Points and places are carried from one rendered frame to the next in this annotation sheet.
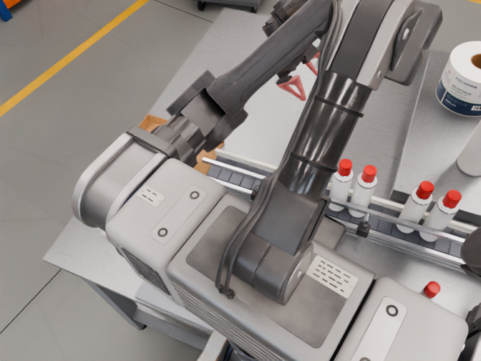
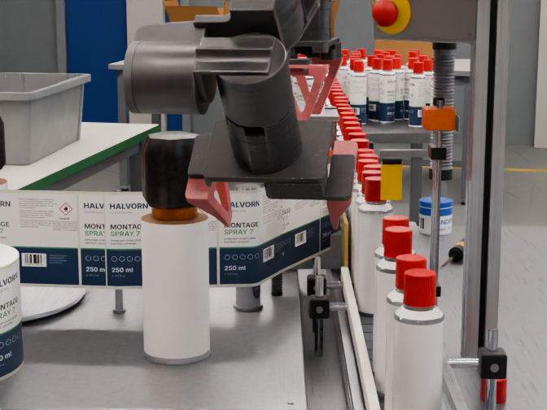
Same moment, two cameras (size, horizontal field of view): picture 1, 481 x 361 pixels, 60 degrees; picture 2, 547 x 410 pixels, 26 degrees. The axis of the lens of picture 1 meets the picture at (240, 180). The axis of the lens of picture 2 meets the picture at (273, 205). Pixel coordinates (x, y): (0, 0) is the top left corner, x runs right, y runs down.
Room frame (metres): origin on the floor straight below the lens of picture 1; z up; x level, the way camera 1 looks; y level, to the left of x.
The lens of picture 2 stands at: (1.30, 0.68, 1.40)
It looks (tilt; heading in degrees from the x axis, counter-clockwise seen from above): 12 degrees down; 241
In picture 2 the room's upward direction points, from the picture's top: straight up
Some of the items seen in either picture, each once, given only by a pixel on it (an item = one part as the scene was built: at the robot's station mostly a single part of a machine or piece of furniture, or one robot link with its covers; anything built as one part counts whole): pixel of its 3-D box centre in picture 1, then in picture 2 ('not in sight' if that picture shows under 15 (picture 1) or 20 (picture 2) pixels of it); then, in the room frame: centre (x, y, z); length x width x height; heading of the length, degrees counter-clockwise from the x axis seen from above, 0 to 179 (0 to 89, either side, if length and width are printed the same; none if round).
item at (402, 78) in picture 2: not in sight; (352, 83); (-0.90, -2.74, 0.98); 0.57 x 0.46 x 0.21; 151
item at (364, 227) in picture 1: (361, 230); (471, 399); (0.50, -0.31, 0.91); 0.07 x 0.03 x 0.17; 151
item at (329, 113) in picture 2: not in sight; (305, 112); (0.28, -1.05, 1.14); 0.14 x 0.11 x 0.01; 61
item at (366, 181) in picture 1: (363, 191); (409, 347); (0.58, -0.33, 0.98); 0.05 x 0.05 x 0.20
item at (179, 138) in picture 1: (172, 148); not in sight; (0.42, 0.10, 1.45); 0.09 x 0.08 x 0.12; 49
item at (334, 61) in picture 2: not in sight; (312, 79); (0.52, -0.63, 1.25); 0.07 x 0.07 x 0.09; 49
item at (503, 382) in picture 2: (432, 289); (493, 387); (0.34, -0.47, 0.85); 0.03 x 0.03 x 0.03
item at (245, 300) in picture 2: not in sight; (247, 247); (0.50, -0.85, 0.97); 0.05 x 0.05 x 0.19
